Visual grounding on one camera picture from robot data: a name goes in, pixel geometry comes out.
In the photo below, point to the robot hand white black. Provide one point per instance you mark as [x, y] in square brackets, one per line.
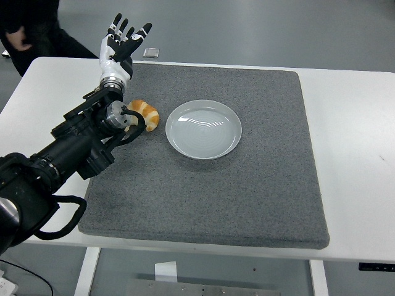
[114, 66]

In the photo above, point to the golden croissant bread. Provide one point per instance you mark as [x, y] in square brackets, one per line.
[151, 115]

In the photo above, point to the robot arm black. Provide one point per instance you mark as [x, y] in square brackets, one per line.
[68, 148]

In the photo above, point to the white round plate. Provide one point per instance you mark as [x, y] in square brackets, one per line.
[203, 129]

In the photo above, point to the white table leg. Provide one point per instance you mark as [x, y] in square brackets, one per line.
[319, 277]
[88, 271]

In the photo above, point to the person's hand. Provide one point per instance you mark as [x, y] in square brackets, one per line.
[18, 40]

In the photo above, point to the person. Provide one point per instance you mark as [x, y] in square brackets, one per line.
[49, 37]

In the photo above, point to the grey felt mat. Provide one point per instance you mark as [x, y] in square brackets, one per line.
[216, 197]

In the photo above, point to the black table control panel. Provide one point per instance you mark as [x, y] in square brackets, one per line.
[376, 267]

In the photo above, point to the small silver floor plate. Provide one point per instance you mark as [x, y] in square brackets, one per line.
[151, 52]

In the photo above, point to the white box with label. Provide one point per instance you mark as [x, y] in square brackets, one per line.
[6, 285]

